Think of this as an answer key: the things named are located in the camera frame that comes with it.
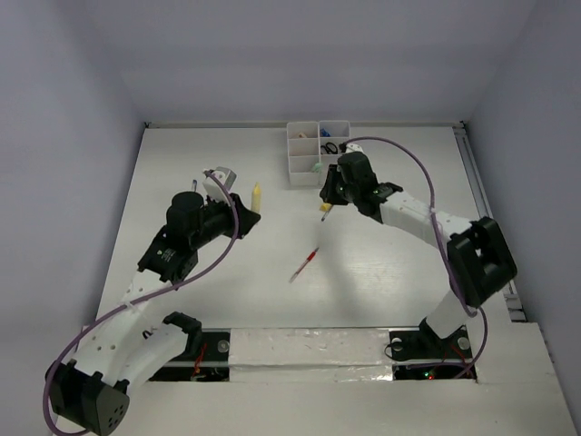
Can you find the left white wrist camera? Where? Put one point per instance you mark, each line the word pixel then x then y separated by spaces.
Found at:
pixel 218 183

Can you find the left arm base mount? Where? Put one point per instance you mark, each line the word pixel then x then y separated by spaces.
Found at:
pixel 205 357

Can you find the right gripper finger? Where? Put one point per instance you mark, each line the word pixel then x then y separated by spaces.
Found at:
pixel 334 196
pixel 332 177

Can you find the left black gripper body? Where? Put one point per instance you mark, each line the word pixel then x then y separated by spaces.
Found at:
pixel 220 219

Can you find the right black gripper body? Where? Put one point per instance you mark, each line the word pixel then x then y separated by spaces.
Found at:
pixel 348 190

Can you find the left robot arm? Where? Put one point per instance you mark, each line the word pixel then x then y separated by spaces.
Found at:
pixel 93 388

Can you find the left white compartment organizer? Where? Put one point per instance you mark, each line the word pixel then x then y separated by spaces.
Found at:
pixel 303 153

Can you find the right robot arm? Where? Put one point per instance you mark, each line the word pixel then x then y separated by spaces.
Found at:
pixel 475 253

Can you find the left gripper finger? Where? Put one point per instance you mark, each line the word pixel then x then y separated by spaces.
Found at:
pixel 243 202
pixel 247 220

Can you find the red gel pen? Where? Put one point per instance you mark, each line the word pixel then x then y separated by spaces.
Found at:
pixel 304 264

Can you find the black handled scissors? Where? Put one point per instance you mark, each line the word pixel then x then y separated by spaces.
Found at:
pixel 329 148

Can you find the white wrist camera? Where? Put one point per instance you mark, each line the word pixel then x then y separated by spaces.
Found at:
pixel 218 183
pixel 347 148

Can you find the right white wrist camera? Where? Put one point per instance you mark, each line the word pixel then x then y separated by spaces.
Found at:
pixel 347 148

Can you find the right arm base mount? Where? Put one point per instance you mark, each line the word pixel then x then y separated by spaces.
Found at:
pixel 418 354

